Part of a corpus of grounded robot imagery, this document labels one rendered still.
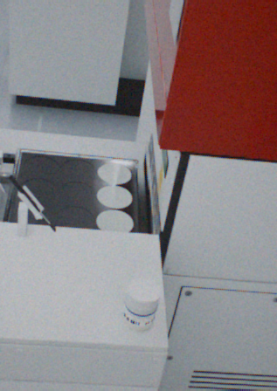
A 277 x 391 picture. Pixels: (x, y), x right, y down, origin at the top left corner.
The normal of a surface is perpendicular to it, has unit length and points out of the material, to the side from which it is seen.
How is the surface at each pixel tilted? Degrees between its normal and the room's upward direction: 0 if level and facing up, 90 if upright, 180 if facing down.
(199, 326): 90
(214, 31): 90
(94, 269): 0
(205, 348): 90
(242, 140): 90
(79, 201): 0
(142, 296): 0
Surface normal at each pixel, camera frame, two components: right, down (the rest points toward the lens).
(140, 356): 0.04, 0.64
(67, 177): 0.14, -0.76
